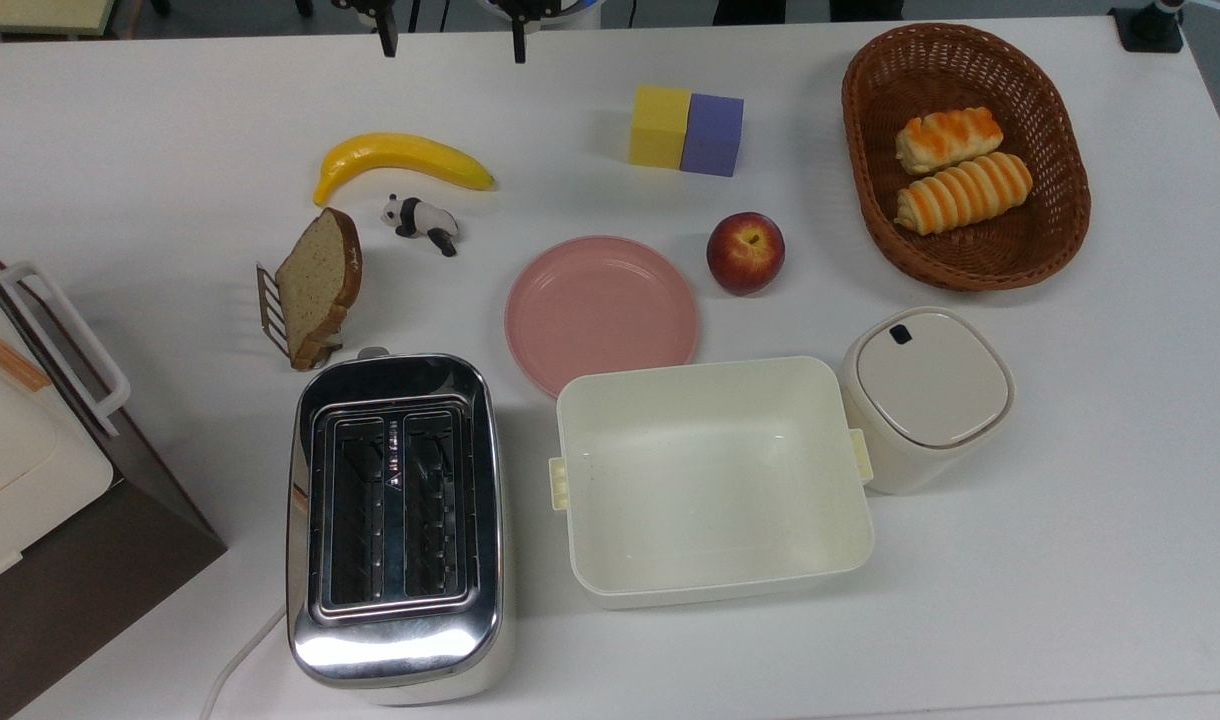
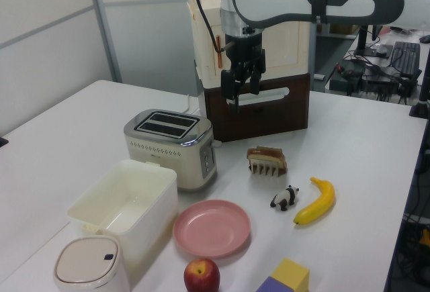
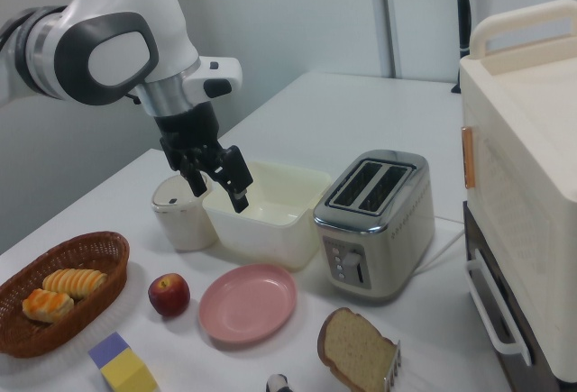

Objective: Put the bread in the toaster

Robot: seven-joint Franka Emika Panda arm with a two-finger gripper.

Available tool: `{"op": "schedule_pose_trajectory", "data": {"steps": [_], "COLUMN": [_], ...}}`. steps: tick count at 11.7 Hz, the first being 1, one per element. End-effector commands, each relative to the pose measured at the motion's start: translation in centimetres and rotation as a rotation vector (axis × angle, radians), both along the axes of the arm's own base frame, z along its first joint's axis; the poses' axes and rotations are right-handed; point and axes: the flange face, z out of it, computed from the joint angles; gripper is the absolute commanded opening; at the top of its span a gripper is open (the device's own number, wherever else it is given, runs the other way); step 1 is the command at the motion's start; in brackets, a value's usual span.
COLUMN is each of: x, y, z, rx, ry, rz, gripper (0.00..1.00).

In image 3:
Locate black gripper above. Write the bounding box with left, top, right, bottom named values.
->
left=152, top=102, right=255, bottom=214

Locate brown-crusted bread slice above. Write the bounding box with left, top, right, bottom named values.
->
left=316, top=306, right=400, bottom=392

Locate cream and chrome toaster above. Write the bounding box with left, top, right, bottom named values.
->
left=313, top=149, right=437, bottom=305

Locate ridged golden bread roll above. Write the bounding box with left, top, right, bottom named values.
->
left=42, top=268, right=108, bottom=301

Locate small cream lidded bin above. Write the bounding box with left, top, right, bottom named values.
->
left=151, top=173, right=219, bottom=252

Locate white plastic storage box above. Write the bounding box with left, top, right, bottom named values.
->
left=201, top=160, right=334, bottom=272

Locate red apple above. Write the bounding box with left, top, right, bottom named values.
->
left=147, top=272, right=191, bottom=318

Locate pink plate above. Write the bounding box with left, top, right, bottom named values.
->
left=198, top=262, right=298, bottom=344

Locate brown wicker basket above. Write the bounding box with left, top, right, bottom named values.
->
left=0, top=230, right=131, bottom=360

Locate orange-glazed pastry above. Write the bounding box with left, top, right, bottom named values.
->
left=22, top=287, right=75, bottom=324

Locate yellow block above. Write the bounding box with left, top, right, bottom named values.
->
left=99, top=347, right=159, bottom=392

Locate panda toy figure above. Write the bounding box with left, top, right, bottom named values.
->
left=265, top=372, right=294, bottom=392

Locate orange cabinet latch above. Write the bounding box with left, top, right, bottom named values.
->
left=461, top=125, right=477, bottom=190

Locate metal toast rack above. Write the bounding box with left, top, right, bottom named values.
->
left=382, top=340, right=403, bottom=392

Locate black pole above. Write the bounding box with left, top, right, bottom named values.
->
left=452, top=0, right=472, bottom=94

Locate dark brown drawer unit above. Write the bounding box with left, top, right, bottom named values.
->
left=463, top=200, right=563, bottom=392

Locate white toaster power cable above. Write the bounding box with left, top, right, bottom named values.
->
left=417, top=224, right=466, bottom=276

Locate white drawer handle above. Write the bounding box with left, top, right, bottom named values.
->
left=465, top=247, right=533, bottom=366

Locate cream cabinet with handle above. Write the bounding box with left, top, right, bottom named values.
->
left=458, top=0, right=577, bottom=387

